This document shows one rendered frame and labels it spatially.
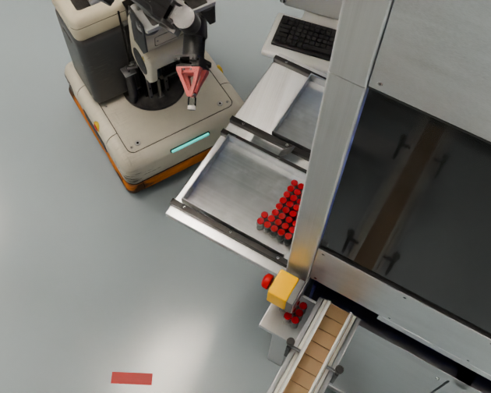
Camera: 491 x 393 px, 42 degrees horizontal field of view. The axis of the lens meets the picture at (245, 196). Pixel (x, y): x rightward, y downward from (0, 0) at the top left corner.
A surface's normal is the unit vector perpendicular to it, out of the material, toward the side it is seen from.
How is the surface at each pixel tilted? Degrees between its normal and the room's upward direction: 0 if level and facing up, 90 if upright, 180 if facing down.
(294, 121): 0
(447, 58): 90
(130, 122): 0
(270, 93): 0
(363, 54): 90
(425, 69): 90
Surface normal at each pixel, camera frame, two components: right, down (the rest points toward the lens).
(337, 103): -0.50, 0.76
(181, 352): 0.02, -0.47
